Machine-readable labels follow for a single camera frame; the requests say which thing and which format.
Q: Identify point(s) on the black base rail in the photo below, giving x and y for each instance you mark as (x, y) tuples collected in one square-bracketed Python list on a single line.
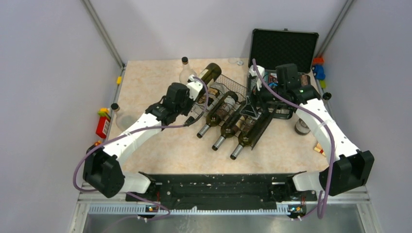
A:
[(223, 191)]

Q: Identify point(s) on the black wire wine rack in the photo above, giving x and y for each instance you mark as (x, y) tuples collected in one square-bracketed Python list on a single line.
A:
[(241, 92)]

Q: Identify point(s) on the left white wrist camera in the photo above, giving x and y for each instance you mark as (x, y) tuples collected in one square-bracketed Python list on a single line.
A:
[(196, 88)]

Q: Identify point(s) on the green wine bottle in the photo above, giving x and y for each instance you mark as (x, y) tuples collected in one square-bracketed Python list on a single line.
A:
[(251, 133), (231, 126), (326, 96), (218, 113)]

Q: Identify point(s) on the green wine bottle back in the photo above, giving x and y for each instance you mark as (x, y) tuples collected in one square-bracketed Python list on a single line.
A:
[(251, 133)]

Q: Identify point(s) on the blue orange toy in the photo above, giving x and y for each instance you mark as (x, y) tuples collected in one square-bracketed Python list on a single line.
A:
[(318, 71)]

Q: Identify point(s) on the dark bottle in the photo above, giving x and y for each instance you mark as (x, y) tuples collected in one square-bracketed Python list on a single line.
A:
[(210, 74)]

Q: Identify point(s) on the clear round bottle left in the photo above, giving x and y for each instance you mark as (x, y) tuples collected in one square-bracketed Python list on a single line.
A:
[(124, 119)]

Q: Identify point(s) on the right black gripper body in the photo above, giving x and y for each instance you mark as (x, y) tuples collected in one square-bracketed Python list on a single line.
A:
[(265, 95)]

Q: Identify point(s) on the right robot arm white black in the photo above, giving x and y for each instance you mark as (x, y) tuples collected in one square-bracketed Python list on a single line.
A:
[(349, 167)]

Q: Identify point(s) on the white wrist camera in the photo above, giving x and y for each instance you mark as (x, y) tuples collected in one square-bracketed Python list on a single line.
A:
[(254, 80), (196, 88)]

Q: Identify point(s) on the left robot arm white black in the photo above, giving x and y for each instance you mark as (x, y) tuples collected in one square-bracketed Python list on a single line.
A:
[(102, 163)]

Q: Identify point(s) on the square clear liquor bottle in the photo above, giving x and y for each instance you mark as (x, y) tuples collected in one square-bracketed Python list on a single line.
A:
[(215, 92)]

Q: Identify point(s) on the black poker chip case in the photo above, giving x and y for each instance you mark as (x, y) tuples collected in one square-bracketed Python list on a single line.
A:
[(286, 56)]

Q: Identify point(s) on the red toy block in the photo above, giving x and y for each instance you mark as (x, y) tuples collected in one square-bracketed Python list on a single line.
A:
[(103, 123)]

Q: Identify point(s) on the clear tall glass bottle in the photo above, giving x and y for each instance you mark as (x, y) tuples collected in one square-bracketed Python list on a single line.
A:
[(186, 71)]

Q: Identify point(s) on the small clear glass lid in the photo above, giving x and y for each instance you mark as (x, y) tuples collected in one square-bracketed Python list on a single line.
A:
[(235, 61)]

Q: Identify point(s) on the green wine bottle front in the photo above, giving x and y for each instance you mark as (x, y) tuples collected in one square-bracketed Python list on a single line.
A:
[(218, 113)]

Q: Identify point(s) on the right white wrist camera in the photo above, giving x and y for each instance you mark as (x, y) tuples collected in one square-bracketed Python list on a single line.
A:
[(254, 80)]

